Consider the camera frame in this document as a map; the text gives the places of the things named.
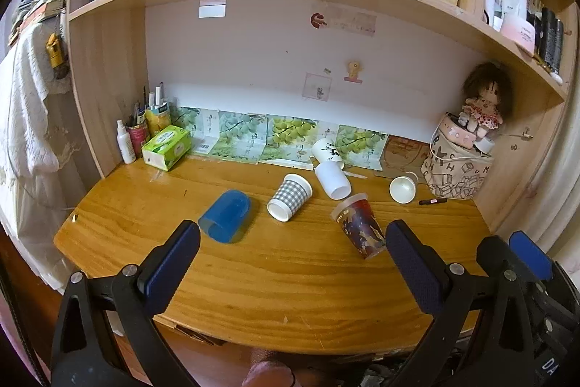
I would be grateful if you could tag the wooden bookshelf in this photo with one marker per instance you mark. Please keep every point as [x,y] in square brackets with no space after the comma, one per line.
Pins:
[111,65]

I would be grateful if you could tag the green tissue box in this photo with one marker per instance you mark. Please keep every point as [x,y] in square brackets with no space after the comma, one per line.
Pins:
[166,146]

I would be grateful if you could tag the dark printed cup with lid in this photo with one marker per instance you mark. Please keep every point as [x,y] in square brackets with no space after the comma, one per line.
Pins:
[362,230]

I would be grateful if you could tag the white lace cloth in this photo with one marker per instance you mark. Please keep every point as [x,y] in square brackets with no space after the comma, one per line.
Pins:
[31,133]

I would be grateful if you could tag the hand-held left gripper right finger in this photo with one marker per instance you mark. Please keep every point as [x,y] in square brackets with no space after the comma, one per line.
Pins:
[414,271]

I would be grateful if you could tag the letter print fabric bag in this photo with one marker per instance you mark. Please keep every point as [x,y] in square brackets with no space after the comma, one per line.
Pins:
[455,176]

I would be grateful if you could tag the brown haired doll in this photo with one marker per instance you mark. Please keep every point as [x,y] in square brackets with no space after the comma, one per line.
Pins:
[485,97]

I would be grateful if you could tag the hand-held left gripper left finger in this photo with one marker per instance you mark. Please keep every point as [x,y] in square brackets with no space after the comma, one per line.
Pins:
[174,262]

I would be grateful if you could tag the black bottle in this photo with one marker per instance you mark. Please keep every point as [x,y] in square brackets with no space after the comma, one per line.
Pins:
[546,38]
[557,47]

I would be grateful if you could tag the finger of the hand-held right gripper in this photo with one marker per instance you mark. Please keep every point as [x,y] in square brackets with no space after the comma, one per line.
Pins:
[496,255]
[530,253]

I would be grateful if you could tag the black pen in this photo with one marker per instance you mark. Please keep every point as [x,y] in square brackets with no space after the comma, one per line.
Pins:
[430,201]

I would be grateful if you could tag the white round jar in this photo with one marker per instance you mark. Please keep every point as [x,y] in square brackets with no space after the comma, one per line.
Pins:
[485,145]

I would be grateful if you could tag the red pen holder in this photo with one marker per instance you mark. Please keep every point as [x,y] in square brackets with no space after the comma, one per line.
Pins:
[137,140]

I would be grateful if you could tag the small white cup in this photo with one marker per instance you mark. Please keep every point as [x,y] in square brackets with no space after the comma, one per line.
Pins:
[403,189]

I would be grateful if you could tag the grape print box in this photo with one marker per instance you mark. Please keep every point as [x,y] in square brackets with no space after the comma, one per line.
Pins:
[287,137]
[238,137]
[360,144]
[192,126]

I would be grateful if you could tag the blue plastic cup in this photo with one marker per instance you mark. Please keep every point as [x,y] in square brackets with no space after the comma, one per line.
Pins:
[225,217]

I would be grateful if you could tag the grey checked paper cup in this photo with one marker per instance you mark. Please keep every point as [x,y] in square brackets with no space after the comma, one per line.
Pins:
[292,194]

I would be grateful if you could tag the yellow bear sticker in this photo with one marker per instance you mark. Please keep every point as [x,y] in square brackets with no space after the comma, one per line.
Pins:
[355,71]

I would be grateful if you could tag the plain white cup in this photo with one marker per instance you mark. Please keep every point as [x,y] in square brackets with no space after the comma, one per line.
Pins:
[333,180]

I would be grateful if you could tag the red sticker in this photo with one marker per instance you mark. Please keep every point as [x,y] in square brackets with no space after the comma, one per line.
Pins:
[318,20]

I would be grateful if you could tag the white spray bottle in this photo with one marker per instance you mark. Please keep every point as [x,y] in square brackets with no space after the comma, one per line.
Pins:
[126,144]

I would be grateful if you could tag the pink box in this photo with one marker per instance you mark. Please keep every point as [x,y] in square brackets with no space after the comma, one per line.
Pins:
[455,133]

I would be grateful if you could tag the white marker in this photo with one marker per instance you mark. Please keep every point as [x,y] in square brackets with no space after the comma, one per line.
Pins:
[158,96]

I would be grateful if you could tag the yellow toy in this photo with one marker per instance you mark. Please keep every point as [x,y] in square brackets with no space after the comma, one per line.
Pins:
[55,49]

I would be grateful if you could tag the yellow green container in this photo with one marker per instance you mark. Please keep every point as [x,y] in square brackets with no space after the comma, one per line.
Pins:
[157,122]

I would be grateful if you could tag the pink square sticker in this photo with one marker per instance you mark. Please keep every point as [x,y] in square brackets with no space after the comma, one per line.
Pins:
[317,87]

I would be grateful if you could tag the white cup with black print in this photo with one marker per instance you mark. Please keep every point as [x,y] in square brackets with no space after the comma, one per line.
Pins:
[327,151]

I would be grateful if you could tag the brown cardboard sheet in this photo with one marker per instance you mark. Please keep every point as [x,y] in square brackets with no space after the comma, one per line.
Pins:
[401,155]

